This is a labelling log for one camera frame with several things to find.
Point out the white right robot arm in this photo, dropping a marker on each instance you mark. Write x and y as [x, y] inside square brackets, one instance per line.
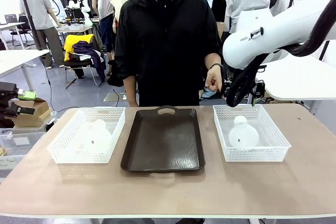
[262, 37]

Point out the translucent white conical flask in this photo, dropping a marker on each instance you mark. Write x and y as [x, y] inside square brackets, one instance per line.
[242, 134]
[98, 137]

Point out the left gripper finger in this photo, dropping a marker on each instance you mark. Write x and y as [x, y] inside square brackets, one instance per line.
[27, 95]
[26, 110]

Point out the large clear plastic bin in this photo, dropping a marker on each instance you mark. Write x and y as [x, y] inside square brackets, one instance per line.
[21, 140]

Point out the brown cardboard box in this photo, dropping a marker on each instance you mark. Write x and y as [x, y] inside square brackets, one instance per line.
[39, 107]

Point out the person in black jacket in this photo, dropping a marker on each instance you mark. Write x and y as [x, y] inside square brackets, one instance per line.
[168, 51]

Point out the person's right forearm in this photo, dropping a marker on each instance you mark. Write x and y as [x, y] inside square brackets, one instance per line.
[130, 90]

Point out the white rectangular table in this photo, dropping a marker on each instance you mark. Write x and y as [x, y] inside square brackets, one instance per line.
[15, 60]

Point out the person's left hand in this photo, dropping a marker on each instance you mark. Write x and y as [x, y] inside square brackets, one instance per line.
[215, 77]

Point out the metal floor plate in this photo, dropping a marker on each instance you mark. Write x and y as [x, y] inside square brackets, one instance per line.
[114, 97]

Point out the grey laptop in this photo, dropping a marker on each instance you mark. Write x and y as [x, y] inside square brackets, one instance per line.
[11, 19]

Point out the man in grey t-shirt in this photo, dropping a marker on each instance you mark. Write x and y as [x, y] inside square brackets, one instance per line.
[39, 11]

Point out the yellow cloth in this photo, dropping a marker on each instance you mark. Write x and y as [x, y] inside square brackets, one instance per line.
[69, 43]

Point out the blue face mask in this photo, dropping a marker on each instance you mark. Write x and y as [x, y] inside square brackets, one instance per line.
[208, 93]

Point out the black metal chair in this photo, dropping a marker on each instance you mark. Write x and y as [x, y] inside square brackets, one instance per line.
[78, 68]

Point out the black wristband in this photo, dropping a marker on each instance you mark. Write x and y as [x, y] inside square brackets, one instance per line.
[216, 64]

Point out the person's left forearm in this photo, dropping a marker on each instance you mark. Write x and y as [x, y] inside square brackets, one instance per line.
[213, 58]

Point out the white perforated plastic basket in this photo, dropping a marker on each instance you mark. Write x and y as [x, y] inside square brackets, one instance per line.
[65, 153]
[252, 155]

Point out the black office chair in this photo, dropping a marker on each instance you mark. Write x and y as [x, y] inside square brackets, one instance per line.
[22, 31]

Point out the mannequin in white tank top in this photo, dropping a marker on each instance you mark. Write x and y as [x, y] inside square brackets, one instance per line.
[105, 1]

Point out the dark purple cloth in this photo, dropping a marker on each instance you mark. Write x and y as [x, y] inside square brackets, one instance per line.
[92, 51]

